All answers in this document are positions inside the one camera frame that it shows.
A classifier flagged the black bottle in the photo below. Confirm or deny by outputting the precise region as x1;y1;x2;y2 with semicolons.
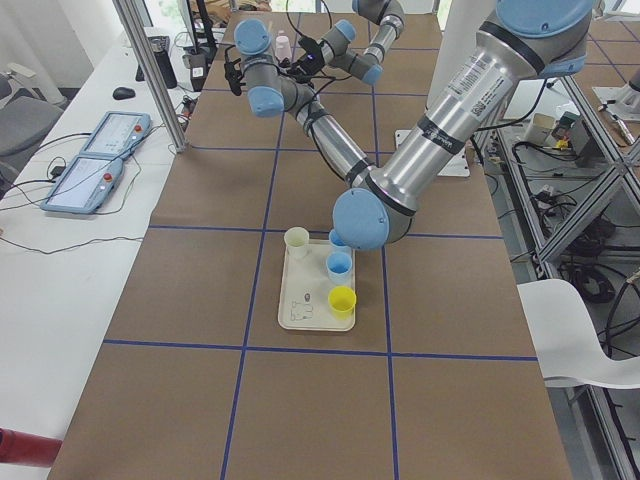
148;36;177;89

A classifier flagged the aluminium frame post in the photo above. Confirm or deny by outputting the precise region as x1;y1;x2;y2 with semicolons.
112;0;186;153

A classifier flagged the cream plastic tray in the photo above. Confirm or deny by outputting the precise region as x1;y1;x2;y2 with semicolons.
277;239;356;332

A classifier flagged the white chair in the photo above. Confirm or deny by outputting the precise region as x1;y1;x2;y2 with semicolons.
517;279;639;390

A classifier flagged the aluminium frame rack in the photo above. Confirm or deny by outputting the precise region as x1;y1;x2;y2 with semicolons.
487;64;639;479

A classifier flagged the grey office chair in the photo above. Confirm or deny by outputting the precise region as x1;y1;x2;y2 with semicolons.
1;63;63;182

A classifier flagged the blue plastic cup far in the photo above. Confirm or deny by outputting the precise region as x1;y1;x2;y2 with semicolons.
328;229;351;255

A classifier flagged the teach pendant tablet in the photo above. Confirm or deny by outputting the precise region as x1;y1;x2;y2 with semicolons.
80;111;151;158
40;155;124;215

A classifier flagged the black computer mouse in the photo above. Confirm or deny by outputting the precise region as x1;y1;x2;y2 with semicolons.
112;87;136;100

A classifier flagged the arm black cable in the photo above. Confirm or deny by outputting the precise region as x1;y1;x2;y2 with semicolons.
284;0;334;46
279;64;351;171

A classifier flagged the cream white plastic cup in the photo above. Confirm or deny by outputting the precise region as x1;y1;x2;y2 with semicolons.
284;226;310;259

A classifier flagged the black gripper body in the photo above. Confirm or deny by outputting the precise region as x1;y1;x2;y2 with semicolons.
292;38;325;79
224;45;244;96

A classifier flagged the red cylinder object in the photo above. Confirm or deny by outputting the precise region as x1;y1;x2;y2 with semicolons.
0;428;62;468

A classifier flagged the teach pendant tablet near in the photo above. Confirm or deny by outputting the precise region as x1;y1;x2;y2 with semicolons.
40;155;124;215

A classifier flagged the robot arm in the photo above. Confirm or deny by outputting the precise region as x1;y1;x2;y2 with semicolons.
233;1;593;250
292;0;406;86

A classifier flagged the teach pendant tablet far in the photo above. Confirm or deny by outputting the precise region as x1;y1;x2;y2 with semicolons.
80;111;151;158

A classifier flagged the blue plastic cup near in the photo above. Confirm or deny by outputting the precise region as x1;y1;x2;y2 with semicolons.
325;251;353;285

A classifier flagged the yellow plastic cup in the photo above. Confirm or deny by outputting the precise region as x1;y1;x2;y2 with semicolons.
328;285;357;320

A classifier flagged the blue plastic cup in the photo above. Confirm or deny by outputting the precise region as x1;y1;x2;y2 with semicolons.
325;251;353;285
328;229;351;255

